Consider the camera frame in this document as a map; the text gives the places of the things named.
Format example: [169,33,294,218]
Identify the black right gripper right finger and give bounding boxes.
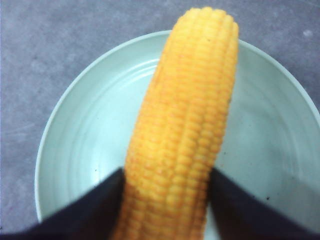
[207,168,320,240]

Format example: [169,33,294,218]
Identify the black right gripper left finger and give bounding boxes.
[0,168,125,240]

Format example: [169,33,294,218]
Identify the yellow corn cob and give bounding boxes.
[111,7,239,240]

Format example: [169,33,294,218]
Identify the pale green plate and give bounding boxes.
[34,31,320,232]

